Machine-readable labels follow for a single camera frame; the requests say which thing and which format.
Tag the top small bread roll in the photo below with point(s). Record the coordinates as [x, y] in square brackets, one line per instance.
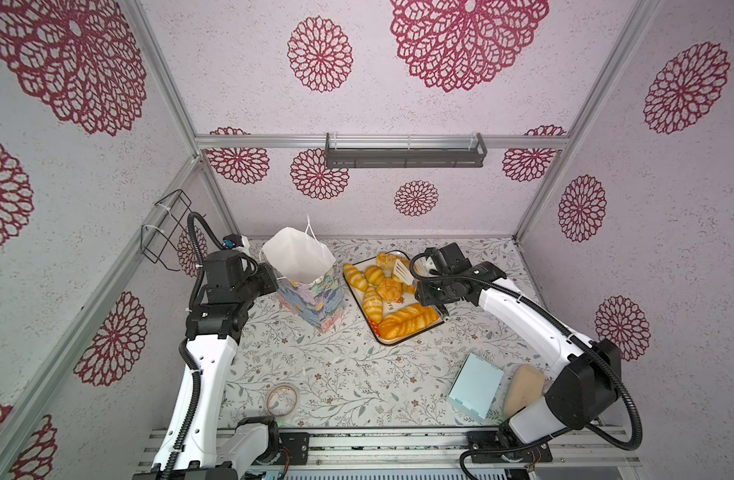
[386, 261]

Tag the small bread roll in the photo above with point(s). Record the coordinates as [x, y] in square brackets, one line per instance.
[375, 275]
[355, 278]
[386, 261]

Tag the long croissant bread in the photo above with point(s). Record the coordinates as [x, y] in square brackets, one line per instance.
[373, 305]

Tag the braided yellow bread loaf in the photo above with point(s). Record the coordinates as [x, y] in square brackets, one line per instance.
[407, 321]

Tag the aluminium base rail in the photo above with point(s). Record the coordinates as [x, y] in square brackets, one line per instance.
[442, 453]

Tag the round tape roll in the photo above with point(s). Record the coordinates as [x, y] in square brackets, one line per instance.
[282, 401]

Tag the black wall shelf rack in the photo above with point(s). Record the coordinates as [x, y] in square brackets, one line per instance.
[406, 156]

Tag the strawberry print serving tray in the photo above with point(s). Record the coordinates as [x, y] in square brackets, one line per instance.
[386, 302]

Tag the floral paper gift bag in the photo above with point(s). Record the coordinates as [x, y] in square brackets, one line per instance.
[308, 284]

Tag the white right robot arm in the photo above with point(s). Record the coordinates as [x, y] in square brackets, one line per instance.
[587, 373]

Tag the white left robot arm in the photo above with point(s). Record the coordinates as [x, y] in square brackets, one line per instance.
[212, 338]

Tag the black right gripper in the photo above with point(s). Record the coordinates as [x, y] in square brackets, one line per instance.
[423, 297]

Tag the black wire wall basket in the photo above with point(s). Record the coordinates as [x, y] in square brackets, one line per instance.
[158, 238]

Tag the small bread roll middle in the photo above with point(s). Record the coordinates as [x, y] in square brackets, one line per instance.
[375, 275]

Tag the white slotted tongs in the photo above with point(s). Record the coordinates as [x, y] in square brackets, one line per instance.
[402, 271]

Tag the small bread roll left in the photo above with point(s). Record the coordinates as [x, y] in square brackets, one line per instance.
[355, 278]

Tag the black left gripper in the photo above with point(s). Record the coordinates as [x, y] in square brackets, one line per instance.
[264, 273]

